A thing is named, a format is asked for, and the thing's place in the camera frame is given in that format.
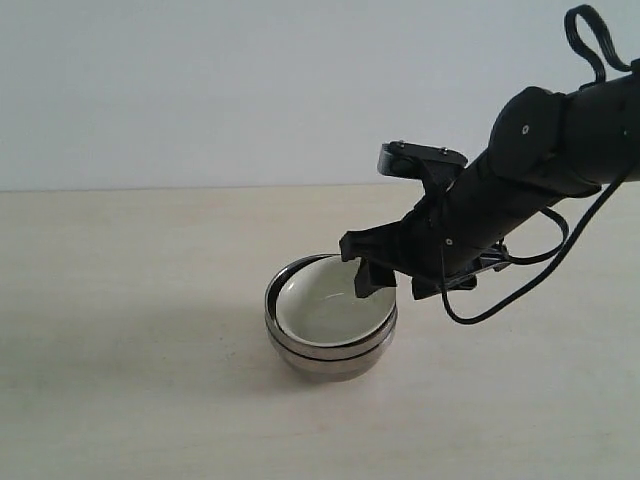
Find white ceramic bowl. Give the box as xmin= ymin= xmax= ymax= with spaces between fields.
xmin=275 ymin=255 xmax=396 ymax=347

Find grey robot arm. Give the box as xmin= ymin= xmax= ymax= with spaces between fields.
xmin=340 ymin=73 xmax=639 ymax=299

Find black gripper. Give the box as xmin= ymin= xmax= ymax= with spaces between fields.
xmin=339 ymin=164 xmax=550 ymax=300

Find dimpled steel bowl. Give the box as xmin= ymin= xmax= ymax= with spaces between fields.
xmin=264 ymin=254 xmax=397 ymax=360

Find smooth steel bowl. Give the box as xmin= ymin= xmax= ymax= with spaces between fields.
xmin=268 ymin=331 xmax=395 ymax=383

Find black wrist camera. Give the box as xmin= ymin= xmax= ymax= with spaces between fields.
xmin=377 ymin=141 xmax=468 ymax=192

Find black cable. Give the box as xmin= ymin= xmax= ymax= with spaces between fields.
xmin=439 ymin=4 xmax=640 ymax=325

